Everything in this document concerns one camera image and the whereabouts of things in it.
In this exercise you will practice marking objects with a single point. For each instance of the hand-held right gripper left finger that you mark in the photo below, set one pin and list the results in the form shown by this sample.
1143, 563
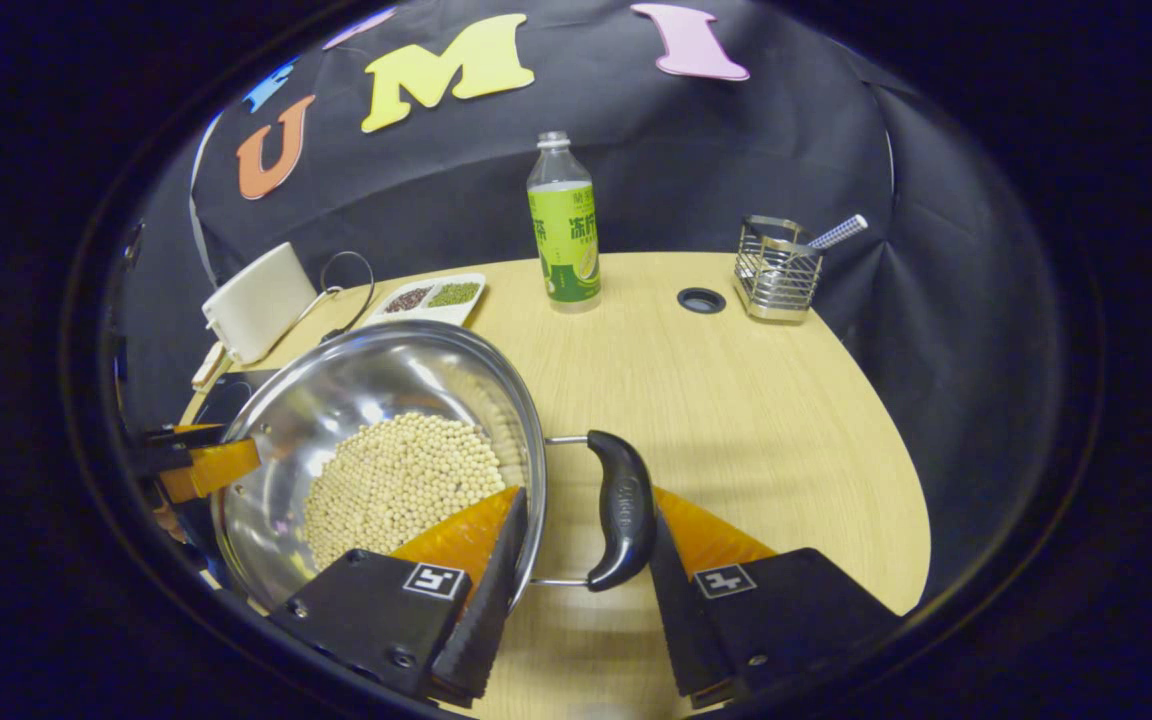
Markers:
486, 620

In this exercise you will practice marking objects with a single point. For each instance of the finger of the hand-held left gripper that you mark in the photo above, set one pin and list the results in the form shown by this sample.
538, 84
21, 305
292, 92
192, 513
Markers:
211, 468

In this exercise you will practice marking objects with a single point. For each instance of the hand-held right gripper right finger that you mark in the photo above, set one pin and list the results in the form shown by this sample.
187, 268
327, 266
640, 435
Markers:
681, 620

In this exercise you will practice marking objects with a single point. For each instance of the stainless steel pot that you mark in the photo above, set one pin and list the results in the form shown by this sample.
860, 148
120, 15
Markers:
376, 380

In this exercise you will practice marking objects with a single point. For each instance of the small cream object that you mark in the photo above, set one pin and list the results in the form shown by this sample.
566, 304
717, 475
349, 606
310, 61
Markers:
211, 368

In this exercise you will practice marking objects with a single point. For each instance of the pile of soybeans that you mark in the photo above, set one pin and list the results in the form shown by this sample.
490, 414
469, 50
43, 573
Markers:
396, 480

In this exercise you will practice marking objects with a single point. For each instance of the white toaster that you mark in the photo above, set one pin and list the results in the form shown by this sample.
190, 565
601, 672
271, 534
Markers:
261, 300

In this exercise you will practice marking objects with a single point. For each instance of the white divided dish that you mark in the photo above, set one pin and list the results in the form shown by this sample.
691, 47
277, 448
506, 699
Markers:
431, 300

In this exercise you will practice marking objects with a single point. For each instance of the green label bottle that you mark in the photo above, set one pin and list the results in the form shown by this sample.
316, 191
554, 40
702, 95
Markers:
566, 240

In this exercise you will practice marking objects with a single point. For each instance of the metal spoon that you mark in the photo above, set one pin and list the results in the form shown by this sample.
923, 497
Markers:
841, 231

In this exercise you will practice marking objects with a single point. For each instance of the black backdrop cloth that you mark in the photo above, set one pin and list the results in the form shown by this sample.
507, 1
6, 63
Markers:
736, 150

